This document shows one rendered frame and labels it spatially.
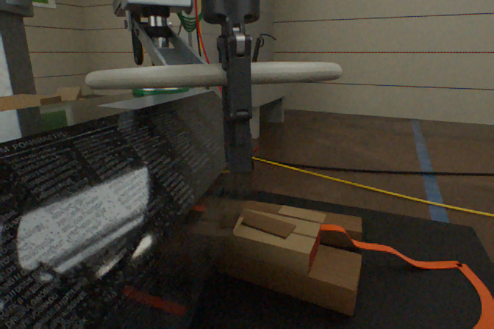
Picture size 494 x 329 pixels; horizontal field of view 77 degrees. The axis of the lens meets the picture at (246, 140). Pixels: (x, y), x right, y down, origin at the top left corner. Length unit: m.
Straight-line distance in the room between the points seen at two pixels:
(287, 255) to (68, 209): 0.94
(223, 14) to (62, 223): 0.42
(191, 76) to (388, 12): 5.10
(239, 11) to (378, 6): 5.09
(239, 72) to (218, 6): 0.08
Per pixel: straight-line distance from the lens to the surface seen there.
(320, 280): 1.37
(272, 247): 1.36
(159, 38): 1.25
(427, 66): 5.43
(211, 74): 0.41
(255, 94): 3.49
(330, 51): 5.50
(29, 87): 1.74
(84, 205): 0.64
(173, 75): 0.43
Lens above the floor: 1.00
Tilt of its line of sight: 16 degrees down
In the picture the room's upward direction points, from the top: straight up
